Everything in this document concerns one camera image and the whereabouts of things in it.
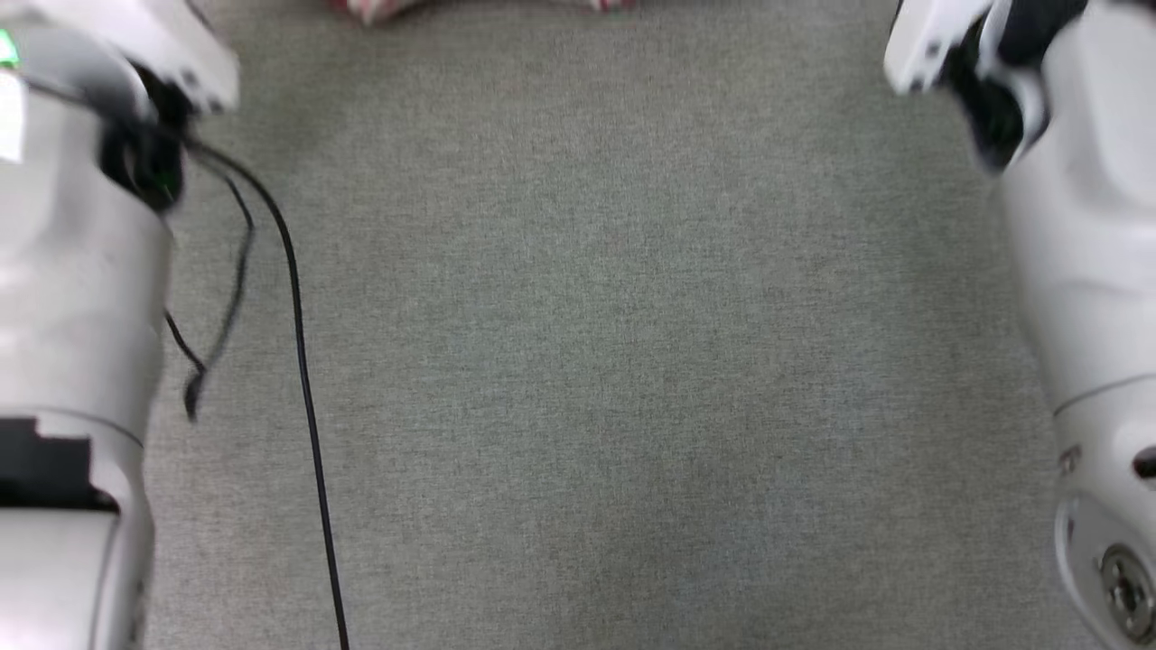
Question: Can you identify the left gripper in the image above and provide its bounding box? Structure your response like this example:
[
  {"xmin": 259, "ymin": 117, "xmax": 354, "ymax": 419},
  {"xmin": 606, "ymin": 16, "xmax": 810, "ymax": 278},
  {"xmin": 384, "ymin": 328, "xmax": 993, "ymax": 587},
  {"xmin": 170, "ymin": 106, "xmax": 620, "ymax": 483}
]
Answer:
[{"xmin": 99, "ymin": 68, "xmax": 195, "ymax": 213}]

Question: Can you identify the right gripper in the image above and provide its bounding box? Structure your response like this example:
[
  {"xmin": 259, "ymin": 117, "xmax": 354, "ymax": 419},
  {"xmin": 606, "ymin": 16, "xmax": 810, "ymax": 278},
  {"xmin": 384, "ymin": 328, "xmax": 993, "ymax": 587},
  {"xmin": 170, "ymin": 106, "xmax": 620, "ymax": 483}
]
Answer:
[{"xmin": 944, "ymin": 0, "xmax": 1089, "ymax": 172}]

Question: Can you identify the red and white cloth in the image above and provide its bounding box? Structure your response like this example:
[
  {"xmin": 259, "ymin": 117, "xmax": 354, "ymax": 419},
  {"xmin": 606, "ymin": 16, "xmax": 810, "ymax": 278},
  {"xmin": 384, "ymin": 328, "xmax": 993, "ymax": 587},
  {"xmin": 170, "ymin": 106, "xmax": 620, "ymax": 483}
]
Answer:
[{"xmin": 327, "ymin": 0, "xmax": 639, "ymax": 24}]

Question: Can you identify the thin black cable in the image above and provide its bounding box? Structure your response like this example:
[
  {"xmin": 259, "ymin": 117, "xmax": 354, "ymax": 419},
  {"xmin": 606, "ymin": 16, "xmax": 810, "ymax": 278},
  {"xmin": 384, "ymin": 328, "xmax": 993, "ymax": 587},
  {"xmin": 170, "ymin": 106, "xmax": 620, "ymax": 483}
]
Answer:
[{"xmin": 163, "ymin": 172, "xmax": 256, "ymax": 423}]

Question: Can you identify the long black cable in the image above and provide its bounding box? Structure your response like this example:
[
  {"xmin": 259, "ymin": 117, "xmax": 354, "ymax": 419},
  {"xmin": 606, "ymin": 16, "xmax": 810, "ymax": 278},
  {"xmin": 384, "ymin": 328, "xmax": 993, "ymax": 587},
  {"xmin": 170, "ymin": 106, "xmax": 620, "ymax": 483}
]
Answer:
[{"xmin": 185, "ymin": 140, "xmax": 351, "ymax": 650}]

